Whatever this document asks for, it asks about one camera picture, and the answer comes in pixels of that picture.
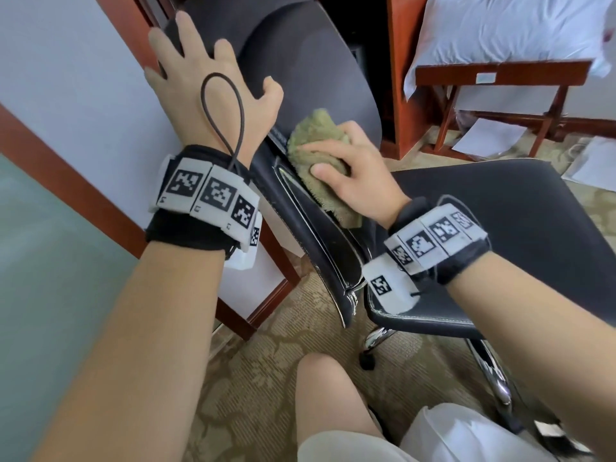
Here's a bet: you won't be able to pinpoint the person's left hand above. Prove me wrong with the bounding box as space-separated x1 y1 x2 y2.
144 11 285 169

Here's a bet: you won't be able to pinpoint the person's right hand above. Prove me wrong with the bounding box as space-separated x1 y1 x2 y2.
298 120 412 230

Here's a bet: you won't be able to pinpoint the green cleaning cloth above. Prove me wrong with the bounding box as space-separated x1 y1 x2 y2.
287 108 365 230

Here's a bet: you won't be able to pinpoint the black leather chair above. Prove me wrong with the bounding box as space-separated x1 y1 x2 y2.
164 0 616 458

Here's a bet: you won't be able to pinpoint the person's right forearm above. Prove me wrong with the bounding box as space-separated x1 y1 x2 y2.
447 253 616 462

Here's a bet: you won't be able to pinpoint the person's left forearm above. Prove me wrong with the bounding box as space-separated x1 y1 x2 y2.
33 240 227 462

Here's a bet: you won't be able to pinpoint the person's right leg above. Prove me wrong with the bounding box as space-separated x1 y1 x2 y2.
295 353 388 449

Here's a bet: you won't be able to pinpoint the white marker right wristband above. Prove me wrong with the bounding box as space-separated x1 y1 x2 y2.
383 195 492 287

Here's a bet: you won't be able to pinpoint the white marker wristband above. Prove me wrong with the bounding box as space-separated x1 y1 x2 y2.
383 195 492 287
146 146 263 258

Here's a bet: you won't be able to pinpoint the white marker left wristband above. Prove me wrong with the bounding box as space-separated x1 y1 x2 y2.
146 146 263 258

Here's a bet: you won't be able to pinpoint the white paper sheet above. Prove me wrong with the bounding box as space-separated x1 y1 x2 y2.
450 118 529 160
563 136 616 194

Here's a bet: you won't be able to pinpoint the wooden luggage rack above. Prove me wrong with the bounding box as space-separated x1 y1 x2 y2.
416 60 616 162

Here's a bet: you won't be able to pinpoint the white pillow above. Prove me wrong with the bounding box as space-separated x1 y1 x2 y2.
404 0 616 100

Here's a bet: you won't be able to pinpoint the white shorts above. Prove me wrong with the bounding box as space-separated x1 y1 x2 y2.
296 403 561 462

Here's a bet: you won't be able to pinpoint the frosted glass panel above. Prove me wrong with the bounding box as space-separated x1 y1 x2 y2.
0 153 148 462

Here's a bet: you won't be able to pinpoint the thin black cable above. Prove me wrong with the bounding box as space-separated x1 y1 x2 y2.
199 73 248 174

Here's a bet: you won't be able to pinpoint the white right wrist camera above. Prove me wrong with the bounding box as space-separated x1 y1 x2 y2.
361 253 422 316

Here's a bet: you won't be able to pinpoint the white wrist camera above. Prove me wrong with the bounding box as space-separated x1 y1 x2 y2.
223 214 264 272
361 253 422 316

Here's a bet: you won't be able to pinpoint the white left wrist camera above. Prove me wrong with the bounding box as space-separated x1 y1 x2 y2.
223 214 264 272

